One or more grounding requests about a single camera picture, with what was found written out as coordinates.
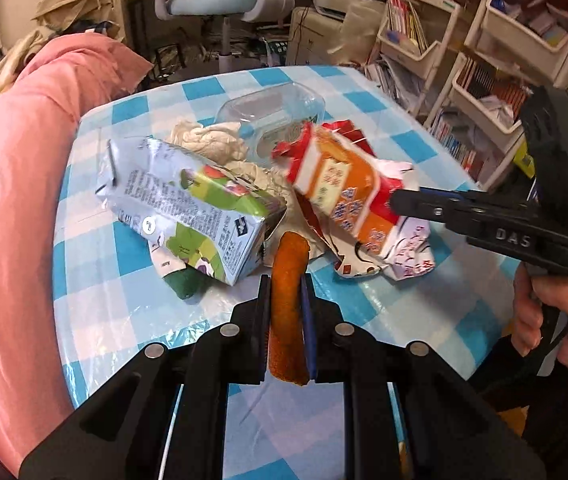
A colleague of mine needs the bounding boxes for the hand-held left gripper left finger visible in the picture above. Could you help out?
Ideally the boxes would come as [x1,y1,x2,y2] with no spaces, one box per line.
[19,274,272,480]

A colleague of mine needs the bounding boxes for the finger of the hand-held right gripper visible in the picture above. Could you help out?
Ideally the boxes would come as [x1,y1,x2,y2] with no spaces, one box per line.
[389,188,485,236]
[418,186,530,207]

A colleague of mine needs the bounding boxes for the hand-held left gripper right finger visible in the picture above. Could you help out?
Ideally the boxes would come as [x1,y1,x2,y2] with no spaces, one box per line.
[300,275,547,480]

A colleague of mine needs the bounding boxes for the orange carrot piece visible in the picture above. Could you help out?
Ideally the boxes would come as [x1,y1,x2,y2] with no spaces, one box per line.
[266,231,310,387]

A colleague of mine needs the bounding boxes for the orange red snack bag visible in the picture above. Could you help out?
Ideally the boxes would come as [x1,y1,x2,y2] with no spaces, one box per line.
[271,120,437,281]

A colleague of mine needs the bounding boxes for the dark green wrapper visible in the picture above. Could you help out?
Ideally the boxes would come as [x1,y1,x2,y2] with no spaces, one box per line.
[164,265,210,302]

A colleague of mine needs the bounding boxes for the white green drink carton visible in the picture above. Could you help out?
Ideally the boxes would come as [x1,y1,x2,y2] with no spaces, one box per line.
[95,136,287,287]

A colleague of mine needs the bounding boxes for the white tissue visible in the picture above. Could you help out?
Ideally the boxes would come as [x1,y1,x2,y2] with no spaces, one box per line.
[219,159,290,206]
[170,119,249,162]

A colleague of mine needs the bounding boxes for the clear plastic bottle green label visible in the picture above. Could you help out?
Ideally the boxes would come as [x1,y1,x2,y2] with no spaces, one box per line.
[214,84,327,158]

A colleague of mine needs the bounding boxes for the person's right hand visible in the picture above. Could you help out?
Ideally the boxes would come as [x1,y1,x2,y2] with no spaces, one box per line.
[511,260,568,381]

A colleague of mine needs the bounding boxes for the wide white book rack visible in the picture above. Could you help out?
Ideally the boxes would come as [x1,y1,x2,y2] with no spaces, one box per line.
[429,0,568,191]

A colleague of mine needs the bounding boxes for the narrow white book rack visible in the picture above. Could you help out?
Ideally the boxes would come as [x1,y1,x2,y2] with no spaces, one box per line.
[376,0,460,116]

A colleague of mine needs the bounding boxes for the person's dark clothing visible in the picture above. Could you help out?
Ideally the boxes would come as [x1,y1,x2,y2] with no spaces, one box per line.
[469,335,568,480]

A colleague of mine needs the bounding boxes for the translucent plastic bag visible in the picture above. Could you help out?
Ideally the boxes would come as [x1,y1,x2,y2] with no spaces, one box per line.
[344,0,390,61]

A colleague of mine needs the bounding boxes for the white drawer cabinet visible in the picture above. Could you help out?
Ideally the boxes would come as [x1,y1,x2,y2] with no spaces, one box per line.
[289,6,385,67]

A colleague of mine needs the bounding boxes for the white printer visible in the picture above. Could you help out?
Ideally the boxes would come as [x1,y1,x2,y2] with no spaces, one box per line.
[311,0,390,21]

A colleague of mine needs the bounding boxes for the pink blanket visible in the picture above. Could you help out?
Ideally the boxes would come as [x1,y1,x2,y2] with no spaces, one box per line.
[0,35,155,476]

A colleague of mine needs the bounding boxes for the grey blue office chair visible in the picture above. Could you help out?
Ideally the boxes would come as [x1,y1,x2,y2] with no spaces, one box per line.
[141,0,297,73]

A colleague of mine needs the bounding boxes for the cream cloth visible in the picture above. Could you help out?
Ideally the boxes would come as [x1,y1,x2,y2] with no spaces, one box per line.
[0,27,60,116]

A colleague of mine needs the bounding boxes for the tan jacket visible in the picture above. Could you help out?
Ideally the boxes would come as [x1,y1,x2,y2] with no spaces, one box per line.
[31,0,115,36]

